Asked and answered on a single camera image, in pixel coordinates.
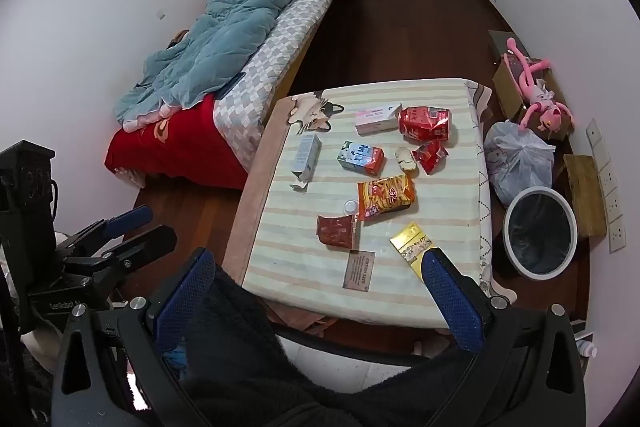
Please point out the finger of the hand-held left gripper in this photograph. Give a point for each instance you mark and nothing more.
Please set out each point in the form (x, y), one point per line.
(130, 218)
(145, 244)

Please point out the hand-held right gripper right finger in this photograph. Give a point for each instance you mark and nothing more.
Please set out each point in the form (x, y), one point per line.
(450, 302)

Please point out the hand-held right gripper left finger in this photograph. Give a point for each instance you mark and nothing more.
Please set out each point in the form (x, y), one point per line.
(187, 297)

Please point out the white waste bin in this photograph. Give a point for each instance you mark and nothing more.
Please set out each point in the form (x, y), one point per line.
(511, 252)

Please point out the white bottle cap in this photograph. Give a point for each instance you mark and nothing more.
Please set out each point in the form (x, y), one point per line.
(350, 207)

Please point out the red snack packet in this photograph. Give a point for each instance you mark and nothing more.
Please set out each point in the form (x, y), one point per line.
(431, 156)

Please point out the blue milk carton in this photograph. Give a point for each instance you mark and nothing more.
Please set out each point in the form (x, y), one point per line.
(361, 158)

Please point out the red soda can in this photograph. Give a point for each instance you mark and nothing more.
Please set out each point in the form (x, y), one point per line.
(425, 123)

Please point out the yellow box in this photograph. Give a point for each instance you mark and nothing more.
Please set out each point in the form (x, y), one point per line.
(410, 247)

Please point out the red blanket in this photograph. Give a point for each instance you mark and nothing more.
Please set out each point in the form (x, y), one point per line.
(170, 147)

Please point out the black fleece garment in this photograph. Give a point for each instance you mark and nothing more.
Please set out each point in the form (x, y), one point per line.
(250, 357)

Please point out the dark bin liner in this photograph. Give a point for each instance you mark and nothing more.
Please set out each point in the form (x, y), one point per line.
(540, 237)

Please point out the orange snack packet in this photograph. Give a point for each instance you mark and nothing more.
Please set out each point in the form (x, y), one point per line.
(385, 198)

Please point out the dark red wrapper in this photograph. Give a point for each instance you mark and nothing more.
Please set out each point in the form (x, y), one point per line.
(337, 231)

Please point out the white spray bottle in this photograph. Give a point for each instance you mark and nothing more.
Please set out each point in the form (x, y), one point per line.
(586, 349)

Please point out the beige crumpled wrapper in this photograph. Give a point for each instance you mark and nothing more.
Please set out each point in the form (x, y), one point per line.
(405, 159)

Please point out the white plastic bag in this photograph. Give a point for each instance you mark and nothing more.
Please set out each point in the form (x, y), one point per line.
(520, 162)

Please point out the wooden board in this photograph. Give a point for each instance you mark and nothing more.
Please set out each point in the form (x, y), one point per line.
(585, 194)

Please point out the grey milk carton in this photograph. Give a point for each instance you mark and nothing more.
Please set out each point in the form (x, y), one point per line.
(306, 157)

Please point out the pink and white box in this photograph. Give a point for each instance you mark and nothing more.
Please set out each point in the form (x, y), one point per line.
(375, 119)

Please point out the light blue duvet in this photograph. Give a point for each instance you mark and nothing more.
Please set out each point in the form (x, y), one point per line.
(225, 32)

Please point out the brown cardboard box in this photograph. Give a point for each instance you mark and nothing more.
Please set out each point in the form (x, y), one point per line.
(510, 97)

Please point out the pink plush toy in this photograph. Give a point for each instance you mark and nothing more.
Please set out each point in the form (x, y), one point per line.
(542, 104)

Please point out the grey checked bed sheet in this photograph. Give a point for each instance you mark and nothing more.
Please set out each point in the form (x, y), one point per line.
(285, 37)

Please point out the grey box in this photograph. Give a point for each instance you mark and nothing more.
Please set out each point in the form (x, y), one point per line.
(500, 43)

